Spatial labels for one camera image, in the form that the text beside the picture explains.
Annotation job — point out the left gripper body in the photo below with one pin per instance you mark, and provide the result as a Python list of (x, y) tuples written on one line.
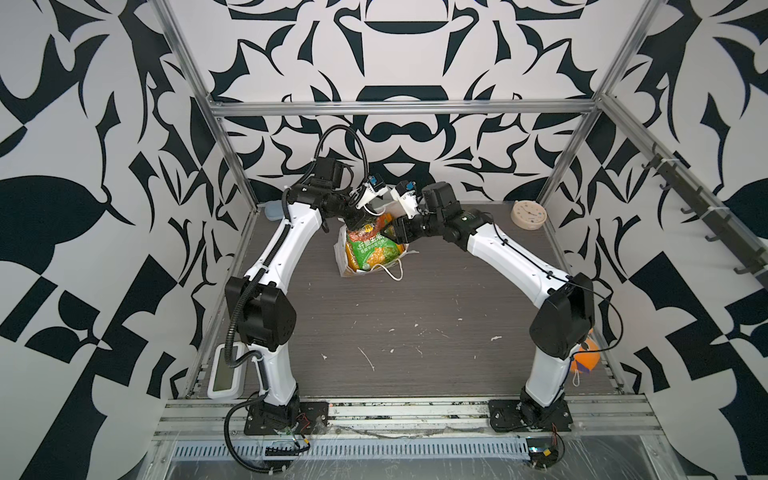
[(355, 217)]

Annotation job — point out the small circuit board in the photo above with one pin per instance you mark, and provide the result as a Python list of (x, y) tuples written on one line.
[(544, 453)]

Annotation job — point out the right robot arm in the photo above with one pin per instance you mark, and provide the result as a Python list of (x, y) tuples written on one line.
[(565, 304)]

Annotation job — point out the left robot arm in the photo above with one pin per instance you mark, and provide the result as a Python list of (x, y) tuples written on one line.
[(261, 318)]

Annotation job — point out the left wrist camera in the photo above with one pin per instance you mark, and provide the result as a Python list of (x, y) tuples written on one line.
[(371, 188)]

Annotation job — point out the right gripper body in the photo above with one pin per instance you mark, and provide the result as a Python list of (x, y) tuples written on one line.
[(414, 229)]

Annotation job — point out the black hook rail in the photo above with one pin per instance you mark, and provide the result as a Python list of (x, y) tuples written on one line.
[(702, 204)]

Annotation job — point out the white cable duct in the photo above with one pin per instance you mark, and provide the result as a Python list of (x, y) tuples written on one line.
[(326, 449)]

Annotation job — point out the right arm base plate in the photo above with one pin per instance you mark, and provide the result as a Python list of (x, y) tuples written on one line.
[(506, 416)]

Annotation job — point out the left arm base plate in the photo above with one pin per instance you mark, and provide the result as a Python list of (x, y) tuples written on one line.
[(301, 417)]

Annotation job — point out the cartoon animal paper bag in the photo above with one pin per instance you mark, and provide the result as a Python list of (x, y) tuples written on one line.
[(384, 211)]

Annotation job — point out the white digital scale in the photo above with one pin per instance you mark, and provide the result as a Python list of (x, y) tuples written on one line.
[(225, 382)]

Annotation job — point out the orange fish toy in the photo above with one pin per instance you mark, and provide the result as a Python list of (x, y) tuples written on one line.
[(585, 360)]

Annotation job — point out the round beige clock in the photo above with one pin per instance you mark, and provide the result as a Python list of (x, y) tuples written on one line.
[(528, 215)]

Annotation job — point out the green snack packet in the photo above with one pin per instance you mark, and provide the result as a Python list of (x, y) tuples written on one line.
[(367, 248)]

